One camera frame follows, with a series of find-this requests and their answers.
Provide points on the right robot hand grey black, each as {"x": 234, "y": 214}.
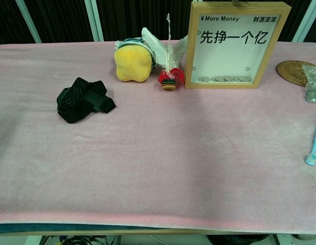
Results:
{"x": 239, "y": 1}

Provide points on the round woven rattan coaster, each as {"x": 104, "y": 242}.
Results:
{"x": 290, "y": 72}

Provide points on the white feather shuttlecock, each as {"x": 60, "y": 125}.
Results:
{"x": 168, "y": 76}

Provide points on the clear plastic bag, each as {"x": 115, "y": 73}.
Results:
{"x": 313, "y": 86}

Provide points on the yellow plush toy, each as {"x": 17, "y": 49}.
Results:
{"x": 132, "y": 63}

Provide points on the black folded cloth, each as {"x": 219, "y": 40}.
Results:
{"x": 79, "y": 102}

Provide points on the pink table cloth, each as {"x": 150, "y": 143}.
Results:
{"x": 122, "y": 166}

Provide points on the dark teal under cloth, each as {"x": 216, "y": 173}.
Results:
{"x": 46, "y": 228}

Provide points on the wooden frame money box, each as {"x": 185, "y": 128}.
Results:
{"x": 234, "y": 58}

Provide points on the pale teal partition post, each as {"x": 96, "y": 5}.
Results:
{"x": 28, "y": 20}
{"x": 307, "y": 23}
{"x": 95, "y": 20}

